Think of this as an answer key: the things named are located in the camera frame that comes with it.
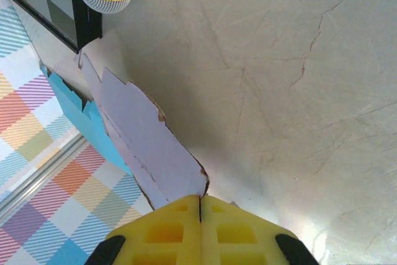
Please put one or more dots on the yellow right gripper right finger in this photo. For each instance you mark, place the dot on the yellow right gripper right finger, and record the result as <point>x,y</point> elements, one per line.
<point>235,234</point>

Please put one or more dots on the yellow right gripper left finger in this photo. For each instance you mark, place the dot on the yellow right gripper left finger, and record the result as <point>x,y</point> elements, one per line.
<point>161,234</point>

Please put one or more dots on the lavender paper box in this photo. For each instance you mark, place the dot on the lavender paper box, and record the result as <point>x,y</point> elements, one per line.
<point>145,134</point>

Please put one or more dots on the blue paper box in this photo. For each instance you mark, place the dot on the blue paper box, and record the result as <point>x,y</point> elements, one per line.
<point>93,128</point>

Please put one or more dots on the black grey checkerboard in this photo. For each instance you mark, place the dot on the black grey checkerboard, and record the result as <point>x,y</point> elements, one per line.
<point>46,1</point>

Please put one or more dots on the aluminium frame post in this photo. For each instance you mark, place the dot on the aluminium frame post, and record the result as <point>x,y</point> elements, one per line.
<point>37,181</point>

